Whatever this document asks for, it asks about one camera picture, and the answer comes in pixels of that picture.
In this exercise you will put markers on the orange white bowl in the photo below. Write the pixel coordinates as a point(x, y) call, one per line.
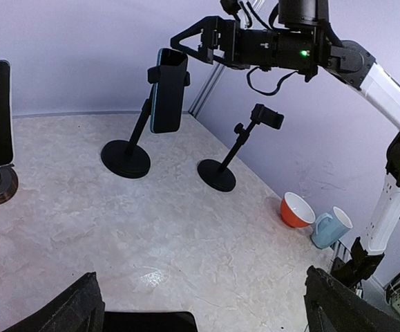
point(295, 212)

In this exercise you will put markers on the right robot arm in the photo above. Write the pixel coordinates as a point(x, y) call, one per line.
point(340, 139)

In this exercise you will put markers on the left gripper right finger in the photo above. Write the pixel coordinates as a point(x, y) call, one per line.
point(330, 306)

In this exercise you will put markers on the right aluminium frame post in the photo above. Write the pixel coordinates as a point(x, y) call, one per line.
point(206, 89)

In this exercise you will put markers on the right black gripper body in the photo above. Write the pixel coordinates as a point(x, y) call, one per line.
point(219, 42)

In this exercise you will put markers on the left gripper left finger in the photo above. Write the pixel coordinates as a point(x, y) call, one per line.
point(78, 308)

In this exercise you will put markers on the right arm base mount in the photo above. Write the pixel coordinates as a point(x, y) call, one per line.
point(360, 267)

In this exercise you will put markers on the light blue mug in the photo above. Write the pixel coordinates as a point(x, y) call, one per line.
point(329, 227)

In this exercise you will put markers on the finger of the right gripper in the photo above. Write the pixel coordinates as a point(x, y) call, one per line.
point(207, 29)

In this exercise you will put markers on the teal phone lying diagonal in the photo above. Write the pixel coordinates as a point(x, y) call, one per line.
point(152, 322)

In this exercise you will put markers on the black gooseneck phone stand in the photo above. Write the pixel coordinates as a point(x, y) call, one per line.
point(125, 157)

